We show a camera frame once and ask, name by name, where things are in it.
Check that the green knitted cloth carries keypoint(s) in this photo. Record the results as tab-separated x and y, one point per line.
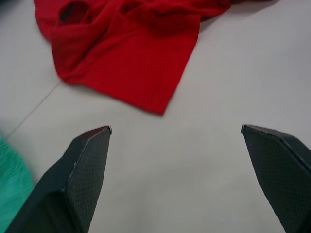
13	174

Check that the red t-shirt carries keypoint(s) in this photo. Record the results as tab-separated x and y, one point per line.
136	60

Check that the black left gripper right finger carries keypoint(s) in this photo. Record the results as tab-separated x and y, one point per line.
281	170

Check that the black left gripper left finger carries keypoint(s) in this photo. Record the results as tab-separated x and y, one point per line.
73	184

